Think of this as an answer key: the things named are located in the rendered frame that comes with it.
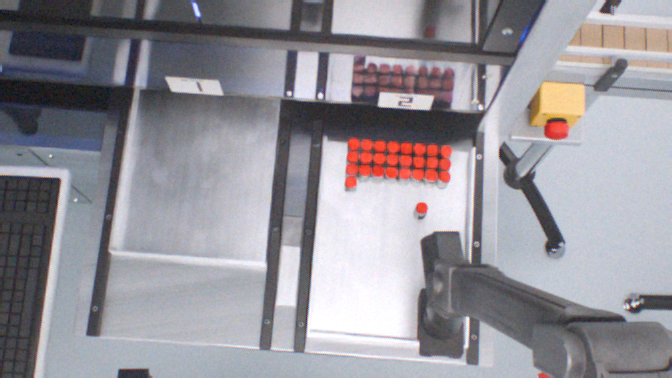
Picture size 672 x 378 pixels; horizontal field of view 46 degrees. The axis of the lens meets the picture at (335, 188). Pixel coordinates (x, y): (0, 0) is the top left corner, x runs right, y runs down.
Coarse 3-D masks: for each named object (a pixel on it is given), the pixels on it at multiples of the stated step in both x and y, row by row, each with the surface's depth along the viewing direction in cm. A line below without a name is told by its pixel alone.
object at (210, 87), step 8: (168, 80) 127; (176, 80) 127; (184, 80) 127; (192, 80) 126; (200, 80) 126; (208, 80) 126; (176, 88) 130; (184, 88) 130; (192, 88) 130; (208, 88) 129; (216, 88) 129
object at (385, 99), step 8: (384, 96) 127; (392, 96) 127; (400, 96) 126; (408, 96) 126; (416, 96) 126; (424, 96) 126; (432, 96) 126; (384, 104) 130; (392, 104) 130; (408, 104) 130; (416, 104) 129; (424, 104) 129
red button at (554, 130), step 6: (546, 126) 130; (552, 126) 129; (558, 126) 128; (564, 126) 128; (546, 132) 129; (552, 132) 129; (558, 132) 128; (564, 132) 128; (552, 138) 130; (558, 138) 130
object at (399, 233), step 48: (336, 144) 141; (336, 192) 139; (384, 192) 139; (432, 192) 139; (336, 240) 137; (384, 240) 137; (336, 288) 135; (384, 288) 135; (336, 336) 129; (384, 336) 133
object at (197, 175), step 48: (144, 96) 143; (192, 96) 143; (240, 96) 143; (144, 144) 141; (192, 144) 141; (240, 144) 141; (144, 192) 139; (192, 192) 139; (240, 192) 139; (144, 240) 136; (192, 240) 136; (240, 240) 136
